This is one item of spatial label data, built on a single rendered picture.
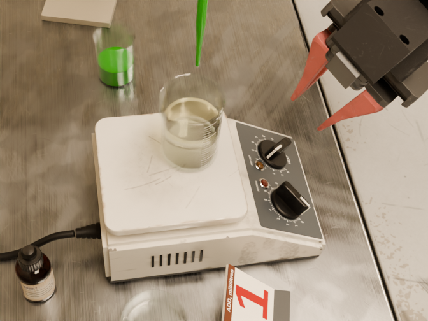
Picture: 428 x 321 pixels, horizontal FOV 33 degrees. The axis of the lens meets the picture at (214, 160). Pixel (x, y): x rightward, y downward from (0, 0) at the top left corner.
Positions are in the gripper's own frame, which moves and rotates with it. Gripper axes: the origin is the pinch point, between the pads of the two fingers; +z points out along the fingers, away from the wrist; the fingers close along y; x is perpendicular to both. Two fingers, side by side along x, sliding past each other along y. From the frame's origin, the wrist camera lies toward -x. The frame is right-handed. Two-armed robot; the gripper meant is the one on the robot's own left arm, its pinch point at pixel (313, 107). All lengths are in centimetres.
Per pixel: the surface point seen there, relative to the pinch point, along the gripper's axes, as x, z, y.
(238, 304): -11.5, 11.3, 8.6
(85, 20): 7.4, 19.3, -25.6
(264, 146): 0.2, 6.9, -0.4
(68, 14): 6.9, 20.2, -27.4
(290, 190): -3.3, 5.4, 4.3
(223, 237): -10.2, 8.9, 3.5
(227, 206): -9.7, 6.7, 1.8
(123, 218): -15.5, 11.1, -2.9
